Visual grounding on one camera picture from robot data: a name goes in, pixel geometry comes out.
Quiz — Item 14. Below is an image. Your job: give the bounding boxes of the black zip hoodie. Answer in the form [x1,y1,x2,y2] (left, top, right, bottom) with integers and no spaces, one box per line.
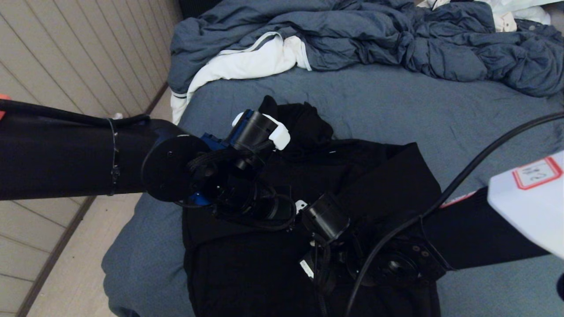
[182,95,443,317]

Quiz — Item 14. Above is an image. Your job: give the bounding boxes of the blue bed sheet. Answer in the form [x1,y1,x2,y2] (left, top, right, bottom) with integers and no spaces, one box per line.
[101,64,564,317]

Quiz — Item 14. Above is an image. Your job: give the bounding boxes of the crumpled blue duvet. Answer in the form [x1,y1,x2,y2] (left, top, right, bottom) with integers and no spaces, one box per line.
[169,0,564,97]

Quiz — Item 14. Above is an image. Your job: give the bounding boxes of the dark headboard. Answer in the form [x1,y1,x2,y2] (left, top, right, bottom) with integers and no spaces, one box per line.
[178,0,225,20]

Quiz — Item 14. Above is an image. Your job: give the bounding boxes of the cream crumpled garment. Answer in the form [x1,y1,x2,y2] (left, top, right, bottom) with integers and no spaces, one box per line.
[418,0,518,33]

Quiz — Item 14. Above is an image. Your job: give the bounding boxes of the white pillow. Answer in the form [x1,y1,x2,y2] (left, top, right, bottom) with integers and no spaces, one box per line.
[478,0,564,26]

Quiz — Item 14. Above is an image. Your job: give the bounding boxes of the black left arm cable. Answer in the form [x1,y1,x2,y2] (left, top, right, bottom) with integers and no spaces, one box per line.
[0,99,152,129]

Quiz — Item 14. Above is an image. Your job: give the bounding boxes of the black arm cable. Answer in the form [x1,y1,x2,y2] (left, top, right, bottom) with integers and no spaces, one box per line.
[344,111,564,317]
[0,99,152,129]

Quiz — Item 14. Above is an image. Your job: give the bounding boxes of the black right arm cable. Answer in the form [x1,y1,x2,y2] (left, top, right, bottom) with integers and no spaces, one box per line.
[344,111,564,317]

